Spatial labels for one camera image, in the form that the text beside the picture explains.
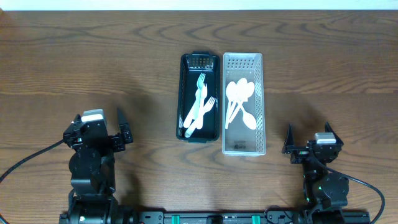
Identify right black cable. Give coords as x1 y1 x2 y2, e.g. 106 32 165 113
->
313 152 386 224

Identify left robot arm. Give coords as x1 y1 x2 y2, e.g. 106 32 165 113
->
59 109 139 223

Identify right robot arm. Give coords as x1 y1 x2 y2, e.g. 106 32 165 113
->
282 123 349 223

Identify black plastic basket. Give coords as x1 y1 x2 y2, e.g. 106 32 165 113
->
176 52 220 143

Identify white plastic spoon top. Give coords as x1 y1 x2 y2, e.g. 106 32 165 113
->
225 82 236 129

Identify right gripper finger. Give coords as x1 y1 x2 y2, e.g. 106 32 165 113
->
283 124 294 149
325 122 344 145

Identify white plastic spoon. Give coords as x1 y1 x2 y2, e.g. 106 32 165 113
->
226 78 248 123
225 82 236 129
183 89 201 128
240 101 257 130
229 82 254 123

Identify black cable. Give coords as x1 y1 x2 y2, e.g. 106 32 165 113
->
313 152 386 224
0 139 66 224

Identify clear plastic basket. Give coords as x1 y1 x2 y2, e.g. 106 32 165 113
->
222 52 266 157

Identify left black cable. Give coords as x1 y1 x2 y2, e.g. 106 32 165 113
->
0 139 66 224

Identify white plastic fork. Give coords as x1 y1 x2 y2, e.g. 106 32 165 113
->
196 83 208 129
184 96 217 138
193 73 206 119

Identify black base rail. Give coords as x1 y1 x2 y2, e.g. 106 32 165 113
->
135 208 371 224

